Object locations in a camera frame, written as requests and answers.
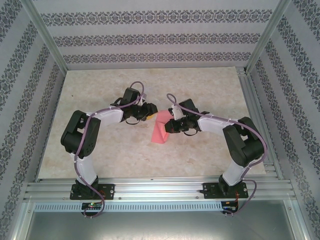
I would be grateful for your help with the pink paper sheet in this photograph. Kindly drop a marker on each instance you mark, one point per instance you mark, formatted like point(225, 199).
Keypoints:
point(158, 135)

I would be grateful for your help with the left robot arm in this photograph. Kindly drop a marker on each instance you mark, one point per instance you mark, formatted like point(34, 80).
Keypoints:
point(111, 118)

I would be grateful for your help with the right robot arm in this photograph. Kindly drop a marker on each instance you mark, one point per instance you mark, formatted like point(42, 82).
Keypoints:
point(212, 125)

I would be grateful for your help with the sheet metal tray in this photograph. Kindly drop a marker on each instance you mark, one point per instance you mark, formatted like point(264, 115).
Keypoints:
point(160, 225)

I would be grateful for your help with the aluminium side rail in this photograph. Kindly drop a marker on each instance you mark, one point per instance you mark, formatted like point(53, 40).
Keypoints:
point(250, 100)

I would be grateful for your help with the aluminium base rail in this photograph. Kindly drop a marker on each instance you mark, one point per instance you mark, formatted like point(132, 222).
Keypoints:
point(160, 187)

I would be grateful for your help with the aluminium frame post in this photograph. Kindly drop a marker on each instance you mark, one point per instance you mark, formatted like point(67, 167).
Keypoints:
point(45, 35)
point(265, 35)

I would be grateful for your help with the aluminium frame bar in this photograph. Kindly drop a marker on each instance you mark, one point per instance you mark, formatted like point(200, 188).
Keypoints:
point(298, 220)
point(22, 220)

